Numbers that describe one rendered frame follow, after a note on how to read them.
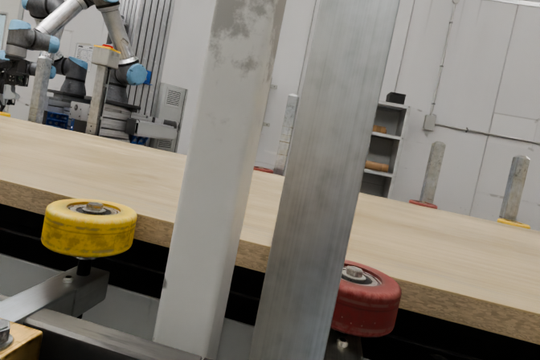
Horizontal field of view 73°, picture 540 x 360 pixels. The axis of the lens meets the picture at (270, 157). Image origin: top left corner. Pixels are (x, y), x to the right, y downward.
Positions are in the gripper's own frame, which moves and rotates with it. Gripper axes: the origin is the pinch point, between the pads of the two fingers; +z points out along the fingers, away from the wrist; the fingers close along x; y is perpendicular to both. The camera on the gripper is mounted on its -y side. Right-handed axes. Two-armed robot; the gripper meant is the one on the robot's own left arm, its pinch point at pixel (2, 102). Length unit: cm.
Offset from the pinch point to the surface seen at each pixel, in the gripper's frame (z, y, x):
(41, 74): -14.3, 20.2, -18.3
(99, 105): -7, 45, -28
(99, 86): -14, 44, -28
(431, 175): -6, 159, -72
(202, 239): 2, 85, -148
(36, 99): -4.4, 19.9, -18.2
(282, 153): -3, 113, -54
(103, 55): -25, 44, -29
